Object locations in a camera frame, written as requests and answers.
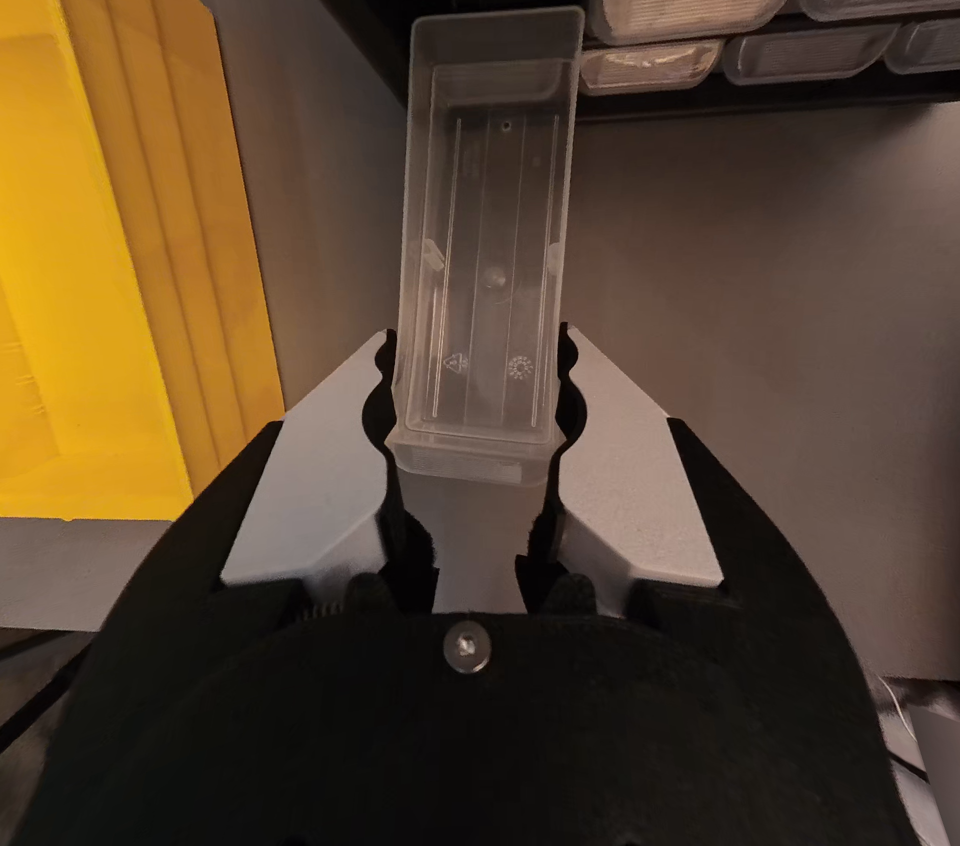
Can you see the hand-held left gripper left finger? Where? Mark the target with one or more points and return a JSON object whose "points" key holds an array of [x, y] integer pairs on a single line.
{"points": [[315, 486]]}

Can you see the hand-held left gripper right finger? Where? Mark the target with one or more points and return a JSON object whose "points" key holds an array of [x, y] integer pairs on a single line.
{"points": [[637, 486]]}

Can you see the clear plastic drawer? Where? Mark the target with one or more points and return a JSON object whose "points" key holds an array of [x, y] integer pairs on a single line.
{"points": [[487, 224]]}

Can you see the yellow plastic bin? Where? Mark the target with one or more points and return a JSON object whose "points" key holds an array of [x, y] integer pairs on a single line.
{"points": [[90, 186]]}

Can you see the grey flat object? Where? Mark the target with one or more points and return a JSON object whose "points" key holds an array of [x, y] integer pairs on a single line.
{"points": [[937, 763]]}

